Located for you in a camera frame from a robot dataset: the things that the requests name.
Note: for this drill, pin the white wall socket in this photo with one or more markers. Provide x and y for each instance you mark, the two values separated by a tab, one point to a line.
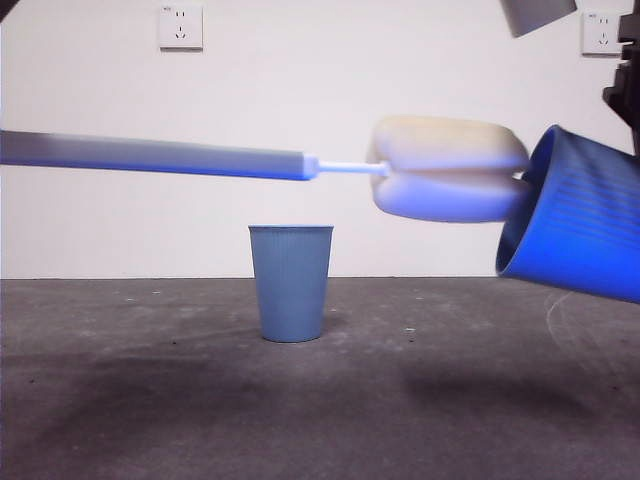
600	35
181	27

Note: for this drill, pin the blue ribbed plastic cup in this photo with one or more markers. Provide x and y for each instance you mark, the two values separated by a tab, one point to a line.
292	285
575	225

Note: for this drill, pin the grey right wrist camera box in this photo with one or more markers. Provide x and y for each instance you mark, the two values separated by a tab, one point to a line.
540	15

